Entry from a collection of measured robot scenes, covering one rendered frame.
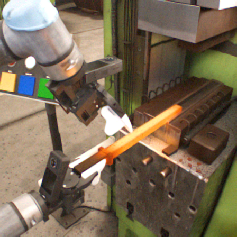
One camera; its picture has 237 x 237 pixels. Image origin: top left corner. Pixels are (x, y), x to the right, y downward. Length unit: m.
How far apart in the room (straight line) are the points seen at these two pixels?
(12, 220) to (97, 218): 1.24
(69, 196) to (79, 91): 0.25
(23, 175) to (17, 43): 1.77
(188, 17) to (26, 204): 0.59
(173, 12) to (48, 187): 0.54
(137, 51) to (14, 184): 1.45
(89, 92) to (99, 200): 1.41
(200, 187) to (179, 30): 0.46
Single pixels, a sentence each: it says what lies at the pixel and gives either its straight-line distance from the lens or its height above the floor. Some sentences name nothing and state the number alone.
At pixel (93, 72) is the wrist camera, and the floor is 1.26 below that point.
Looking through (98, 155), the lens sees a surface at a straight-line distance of 0.67.
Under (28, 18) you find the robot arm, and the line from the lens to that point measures 0.40.
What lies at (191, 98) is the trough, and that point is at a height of 0.99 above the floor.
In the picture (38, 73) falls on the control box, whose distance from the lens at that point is 1.07.
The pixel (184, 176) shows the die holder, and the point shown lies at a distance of 0.83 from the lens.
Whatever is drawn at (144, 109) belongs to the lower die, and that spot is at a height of 0.98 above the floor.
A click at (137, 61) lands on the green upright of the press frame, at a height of 1.09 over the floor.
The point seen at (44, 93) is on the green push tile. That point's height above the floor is 0.99.
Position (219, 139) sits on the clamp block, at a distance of 0.84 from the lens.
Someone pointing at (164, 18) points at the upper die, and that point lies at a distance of 0.74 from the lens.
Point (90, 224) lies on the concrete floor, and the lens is 1.75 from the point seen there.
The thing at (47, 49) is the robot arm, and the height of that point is 1.34.
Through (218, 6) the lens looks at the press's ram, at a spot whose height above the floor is 1.37.
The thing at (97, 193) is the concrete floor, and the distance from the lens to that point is 1.91.
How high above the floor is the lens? 1.47
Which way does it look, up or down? 34 degrees down
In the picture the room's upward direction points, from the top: straight up
